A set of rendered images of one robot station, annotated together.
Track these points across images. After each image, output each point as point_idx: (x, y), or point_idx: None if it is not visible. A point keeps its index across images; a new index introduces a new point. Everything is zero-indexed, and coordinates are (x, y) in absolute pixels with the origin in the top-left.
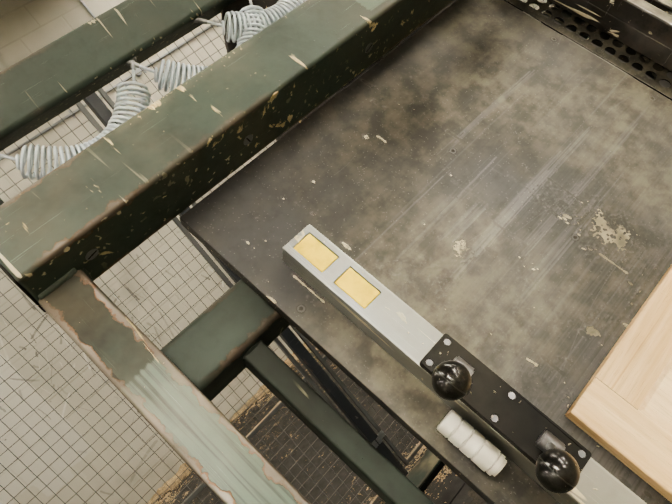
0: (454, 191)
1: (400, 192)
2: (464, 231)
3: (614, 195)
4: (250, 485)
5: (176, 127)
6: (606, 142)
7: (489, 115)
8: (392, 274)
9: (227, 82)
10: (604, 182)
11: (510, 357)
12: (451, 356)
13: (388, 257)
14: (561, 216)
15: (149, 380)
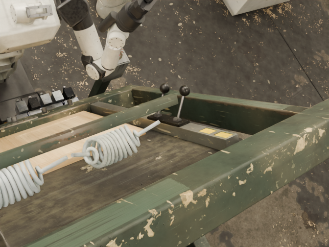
0: (150, 171)
1: (178, 168)
2: (153, 161)
3: (74, 177)
4: (246, 102)
5: (291, 125)
6: (54, 194)
7: (108, 200)
8: (191, 149)
9: (268, 139)
10: (73, 181)
11: (155, 139)
12: (178, 121)
13: (192, 152)
14: (105, 169)
15: (282, 107)
